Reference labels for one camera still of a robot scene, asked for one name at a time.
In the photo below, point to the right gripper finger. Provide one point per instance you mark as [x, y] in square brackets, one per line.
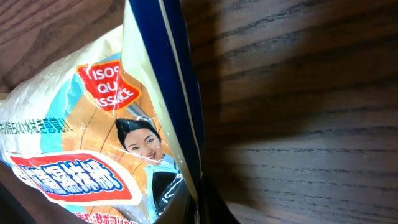
[211, 208]

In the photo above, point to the yellow snack bag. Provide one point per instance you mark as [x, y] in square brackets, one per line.
[114, 131]

